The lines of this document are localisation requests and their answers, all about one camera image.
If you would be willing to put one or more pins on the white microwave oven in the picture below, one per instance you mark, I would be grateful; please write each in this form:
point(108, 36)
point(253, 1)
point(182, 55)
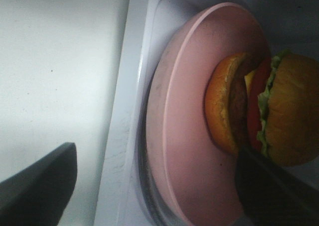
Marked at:
point(149, 26)

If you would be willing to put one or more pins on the pink plate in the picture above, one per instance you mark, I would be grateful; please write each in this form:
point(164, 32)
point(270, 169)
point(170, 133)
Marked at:
point(193, 176)

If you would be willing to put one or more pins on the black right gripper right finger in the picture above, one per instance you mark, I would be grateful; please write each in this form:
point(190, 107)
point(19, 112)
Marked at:
point(271, 196)

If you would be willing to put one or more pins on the burger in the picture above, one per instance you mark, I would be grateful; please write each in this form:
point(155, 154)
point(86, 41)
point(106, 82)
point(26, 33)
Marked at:
point(270, 105)

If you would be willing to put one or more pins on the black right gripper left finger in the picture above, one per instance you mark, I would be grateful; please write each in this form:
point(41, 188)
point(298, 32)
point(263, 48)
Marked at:
point(39, 194)

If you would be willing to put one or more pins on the glass microwave turntable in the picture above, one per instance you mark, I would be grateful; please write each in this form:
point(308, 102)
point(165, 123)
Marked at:
point(156, 208)

